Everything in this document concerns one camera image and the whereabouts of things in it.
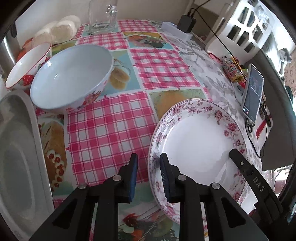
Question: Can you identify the floral round plate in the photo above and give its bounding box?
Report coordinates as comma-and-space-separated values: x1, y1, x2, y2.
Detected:
147, 98, 248, 223

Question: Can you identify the white square plate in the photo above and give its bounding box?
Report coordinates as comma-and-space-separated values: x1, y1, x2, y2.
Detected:
1, 90, 54, 240

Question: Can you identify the light blue bowl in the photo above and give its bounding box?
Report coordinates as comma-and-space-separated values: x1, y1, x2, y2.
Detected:
30, 44, 114, 113

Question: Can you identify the strawberry bowl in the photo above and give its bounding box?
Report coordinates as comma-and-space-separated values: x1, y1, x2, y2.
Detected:
6, 43, 52, 95

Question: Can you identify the smartphone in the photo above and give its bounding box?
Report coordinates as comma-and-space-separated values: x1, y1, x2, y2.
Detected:
241, 64, 264, 124

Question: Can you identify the colourful candy tube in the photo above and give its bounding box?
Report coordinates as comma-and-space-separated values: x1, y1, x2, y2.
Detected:
220, 55, 246, 88

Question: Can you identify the white power strip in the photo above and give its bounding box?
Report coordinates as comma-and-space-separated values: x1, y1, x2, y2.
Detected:
161, 22, 192, 41

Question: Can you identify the black charger adapter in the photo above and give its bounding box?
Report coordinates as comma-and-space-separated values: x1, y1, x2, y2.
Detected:
177, 15, 196, 33

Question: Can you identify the white buns bag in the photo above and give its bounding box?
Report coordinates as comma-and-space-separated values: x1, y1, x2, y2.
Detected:
32, 15, 81, 47

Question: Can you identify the glass mug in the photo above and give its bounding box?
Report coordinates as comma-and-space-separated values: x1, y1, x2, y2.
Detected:
88, 0, 118, 35

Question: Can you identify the white lattice shelf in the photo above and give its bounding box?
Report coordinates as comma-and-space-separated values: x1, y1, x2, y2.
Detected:
205, 1, 275, 64

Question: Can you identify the orange snack packet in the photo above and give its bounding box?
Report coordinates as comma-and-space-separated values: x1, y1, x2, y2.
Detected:
16, 38, 33, 62

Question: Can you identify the steel thermos jug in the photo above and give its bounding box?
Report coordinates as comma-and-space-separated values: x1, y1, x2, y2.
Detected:
1, 23, 21, 75

